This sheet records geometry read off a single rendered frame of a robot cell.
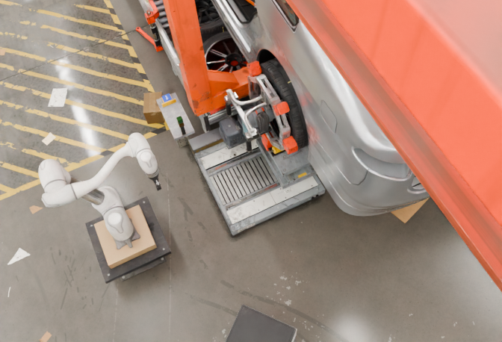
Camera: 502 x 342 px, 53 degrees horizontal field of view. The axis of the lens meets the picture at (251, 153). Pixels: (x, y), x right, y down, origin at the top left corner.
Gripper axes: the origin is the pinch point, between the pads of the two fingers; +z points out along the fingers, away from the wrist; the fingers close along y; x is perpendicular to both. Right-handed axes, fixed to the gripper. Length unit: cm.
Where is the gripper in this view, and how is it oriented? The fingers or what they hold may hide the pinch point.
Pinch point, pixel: (157, 187)
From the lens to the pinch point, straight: 350.8
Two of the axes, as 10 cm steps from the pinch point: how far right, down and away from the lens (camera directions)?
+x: 8.6, -4.6, 2.4
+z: 0.4, 5.2, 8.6
